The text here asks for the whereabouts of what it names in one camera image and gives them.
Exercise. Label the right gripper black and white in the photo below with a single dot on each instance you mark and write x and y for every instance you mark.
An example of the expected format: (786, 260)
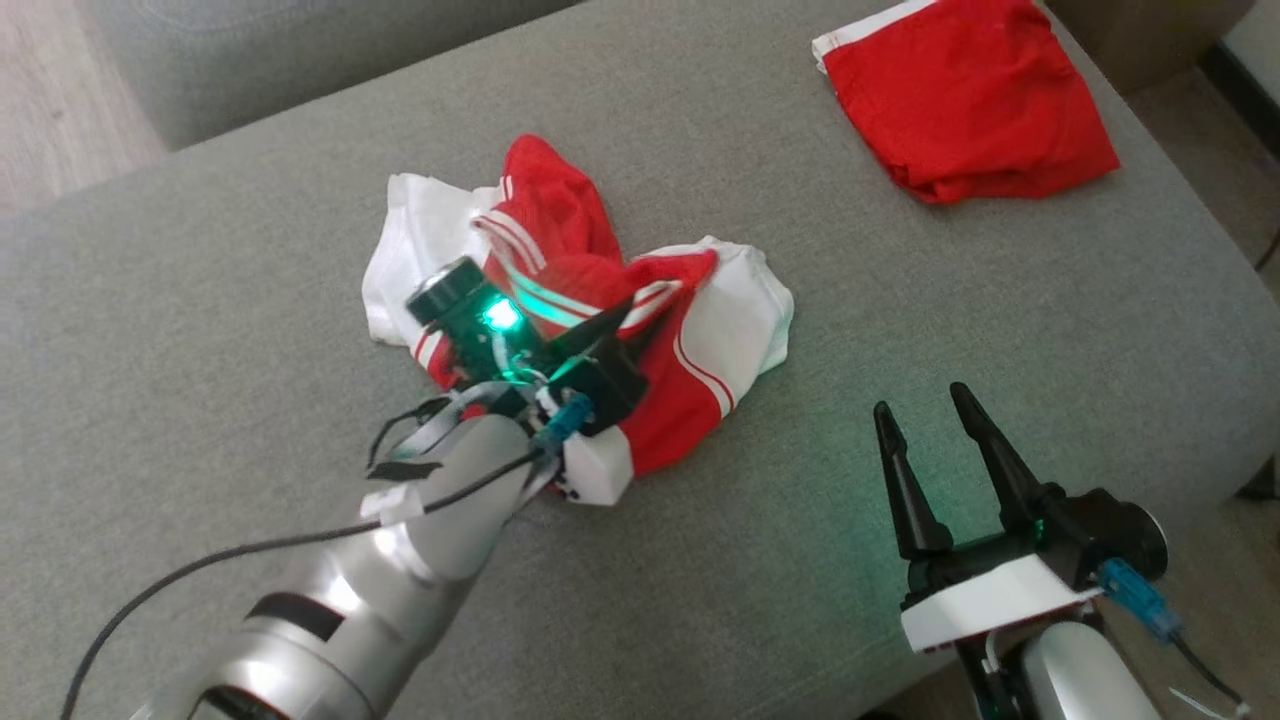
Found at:
(1000, 600)

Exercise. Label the left gripper black and white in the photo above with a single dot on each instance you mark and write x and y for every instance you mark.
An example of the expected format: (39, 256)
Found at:
(605, 385)

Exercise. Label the red and white striped garment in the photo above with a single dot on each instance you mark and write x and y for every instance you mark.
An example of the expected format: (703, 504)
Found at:
(710, 340)

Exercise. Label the red shorts with white waistband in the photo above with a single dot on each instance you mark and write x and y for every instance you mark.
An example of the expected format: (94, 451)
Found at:
(970, 100)

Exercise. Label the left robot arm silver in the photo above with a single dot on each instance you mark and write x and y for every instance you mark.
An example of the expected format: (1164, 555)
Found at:
(380, 590)

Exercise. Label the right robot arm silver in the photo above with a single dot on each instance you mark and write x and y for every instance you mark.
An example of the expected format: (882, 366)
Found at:
(1080, 680)

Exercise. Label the large grey sofa seat cushion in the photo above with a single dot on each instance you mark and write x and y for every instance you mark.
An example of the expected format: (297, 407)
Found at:
(300, 60)

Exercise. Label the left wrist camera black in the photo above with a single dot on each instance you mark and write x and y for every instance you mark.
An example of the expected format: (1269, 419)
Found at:
(455, 295)

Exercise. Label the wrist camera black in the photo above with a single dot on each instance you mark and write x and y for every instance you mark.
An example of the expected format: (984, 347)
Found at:
(455, 295)
(1135, 535)

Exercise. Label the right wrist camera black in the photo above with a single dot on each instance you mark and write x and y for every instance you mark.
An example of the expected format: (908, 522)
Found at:
(1135, 535)

